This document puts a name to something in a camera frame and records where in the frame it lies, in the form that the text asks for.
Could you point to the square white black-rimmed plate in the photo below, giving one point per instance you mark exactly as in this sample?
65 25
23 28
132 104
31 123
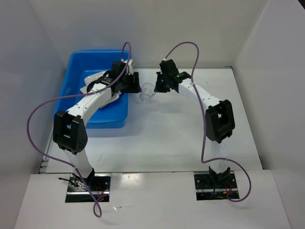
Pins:
84 90

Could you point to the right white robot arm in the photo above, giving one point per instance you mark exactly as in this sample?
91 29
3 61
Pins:
218 117

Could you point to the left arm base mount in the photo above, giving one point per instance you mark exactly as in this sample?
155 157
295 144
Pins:
78 193

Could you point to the round white bowl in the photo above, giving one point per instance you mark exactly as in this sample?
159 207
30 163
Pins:
115 97

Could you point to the rectangular white plate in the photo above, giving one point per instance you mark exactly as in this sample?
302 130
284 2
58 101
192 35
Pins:
93 77

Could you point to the blue plastic bin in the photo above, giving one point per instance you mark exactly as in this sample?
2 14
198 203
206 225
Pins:
85 63

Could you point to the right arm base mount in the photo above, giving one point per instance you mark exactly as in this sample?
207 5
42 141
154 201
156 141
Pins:
205 189

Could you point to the clear plastic cup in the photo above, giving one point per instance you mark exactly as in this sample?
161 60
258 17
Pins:
147 92

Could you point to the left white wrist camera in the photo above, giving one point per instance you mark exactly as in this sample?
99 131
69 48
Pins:
128 66

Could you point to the round black plate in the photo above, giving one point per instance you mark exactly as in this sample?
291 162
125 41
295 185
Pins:
90 86

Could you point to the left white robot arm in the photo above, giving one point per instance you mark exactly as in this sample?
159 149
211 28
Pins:
101 89

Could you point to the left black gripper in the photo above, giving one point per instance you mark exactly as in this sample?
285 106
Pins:
135 88

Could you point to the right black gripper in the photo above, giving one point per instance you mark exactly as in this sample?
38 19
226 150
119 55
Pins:
157 88

